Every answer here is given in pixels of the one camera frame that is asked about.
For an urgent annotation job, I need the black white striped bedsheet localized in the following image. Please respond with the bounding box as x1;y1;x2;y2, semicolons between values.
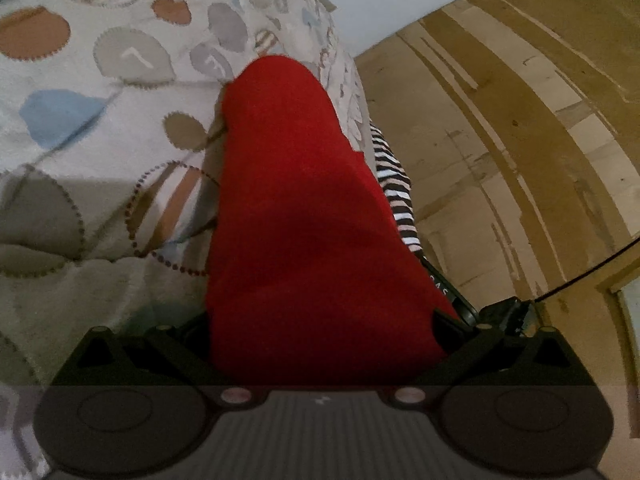
370;125;424;258

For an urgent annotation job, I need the red long-sleeve sweater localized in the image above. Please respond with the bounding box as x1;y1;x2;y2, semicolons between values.
205;55;452;385

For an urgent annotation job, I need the patterned grey circle-print duvet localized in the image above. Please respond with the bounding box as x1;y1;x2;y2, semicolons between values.
1;0;374;479

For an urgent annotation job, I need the wooden plywood wardrobe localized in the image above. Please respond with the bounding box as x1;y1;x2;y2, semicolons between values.
354;0;640;396

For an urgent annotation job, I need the black cable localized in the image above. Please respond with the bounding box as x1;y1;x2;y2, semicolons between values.
531;236;640;305

